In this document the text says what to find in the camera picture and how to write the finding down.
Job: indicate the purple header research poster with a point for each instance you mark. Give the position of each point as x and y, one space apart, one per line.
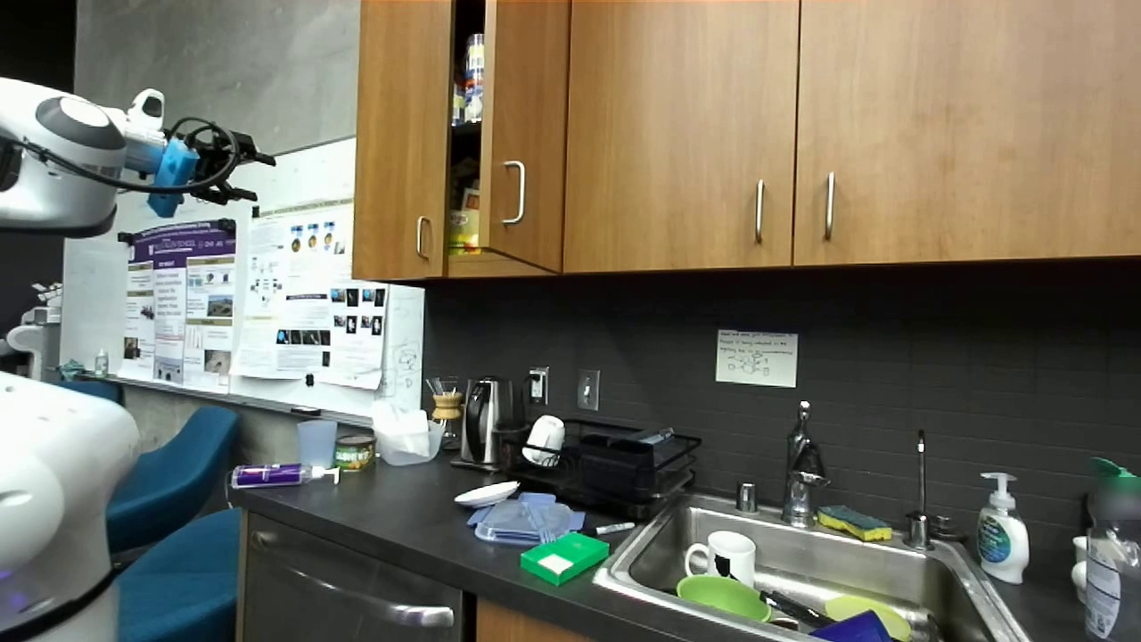
178 309

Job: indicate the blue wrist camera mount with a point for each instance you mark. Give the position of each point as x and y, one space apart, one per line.
176 175

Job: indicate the purple bottle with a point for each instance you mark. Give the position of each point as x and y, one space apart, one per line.
270 476

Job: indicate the stainless steel dishwasher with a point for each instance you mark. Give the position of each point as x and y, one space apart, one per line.
342 584

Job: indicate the yellow green plate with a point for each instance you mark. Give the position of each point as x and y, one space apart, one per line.
870 612

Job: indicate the white bottle in cabinet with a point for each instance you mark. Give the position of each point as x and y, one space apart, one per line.
473 75

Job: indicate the yellow jar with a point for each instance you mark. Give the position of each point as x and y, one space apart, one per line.
466 227

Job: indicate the glass carafe wooden collar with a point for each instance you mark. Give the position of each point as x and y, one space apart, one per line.
448 409

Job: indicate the dark kitchen faucet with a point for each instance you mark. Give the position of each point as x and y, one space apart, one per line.
804 461

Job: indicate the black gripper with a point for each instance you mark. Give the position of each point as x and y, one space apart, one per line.
220 157

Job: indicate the white mug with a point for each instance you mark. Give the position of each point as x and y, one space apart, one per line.
728 554

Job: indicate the yellow green sponge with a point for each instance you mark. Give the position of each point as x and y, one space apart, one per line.
858 521

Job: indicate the white soap dispenser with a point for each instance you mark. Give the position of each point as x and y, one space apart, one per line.
1003 537

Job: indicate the small steel sink knob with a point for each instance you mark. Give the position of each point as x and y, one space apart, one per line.
747 497

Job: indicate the green label jar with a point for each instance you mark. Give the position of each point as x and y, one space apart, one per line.
353 455

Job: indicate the white plate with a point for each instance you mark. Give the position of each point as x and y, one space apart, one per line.
485 493

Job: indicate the clear plastic container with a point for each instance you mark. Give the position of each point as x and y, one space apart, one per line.
407 452

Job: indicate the green cap spray bottle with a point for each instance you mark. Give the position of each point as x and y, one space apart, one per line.
1105 539

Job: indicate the research poster with photos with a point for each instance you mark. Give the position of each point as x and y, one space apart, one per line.
308 297

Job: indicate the blue chair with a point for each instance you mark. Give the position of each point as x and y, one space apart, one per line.
178 584
178 467

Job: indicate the white crumpled tissue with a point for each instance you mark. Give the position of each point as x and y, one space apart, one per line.
399 423

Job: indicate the white paper wall sign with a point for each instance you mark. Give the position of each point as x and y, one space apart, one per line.
758 358

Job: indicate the stainless steel sink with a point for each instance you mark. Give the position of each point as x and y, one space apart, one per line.
785 554

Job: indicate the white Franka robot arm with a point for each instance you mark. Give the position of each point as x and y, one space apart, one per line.
59 476

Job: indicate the thin steel tap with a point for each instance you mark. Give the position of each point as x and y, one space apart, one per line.
922 479

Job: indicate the wooden false drawer panel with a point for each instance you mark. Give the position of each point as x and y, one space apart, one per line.
520 627

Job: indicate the translucent plastic cup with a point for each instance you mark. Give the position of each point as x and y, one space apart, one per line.
318 448

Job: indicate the white whiteboard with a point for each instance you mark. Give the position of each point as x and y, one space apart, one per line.
333 171

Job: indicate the dark blue dish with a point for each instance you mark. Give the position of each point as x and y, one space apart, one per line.
858 630

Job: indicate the green bowl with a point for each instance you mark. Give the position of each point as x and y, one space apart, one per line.
722 596

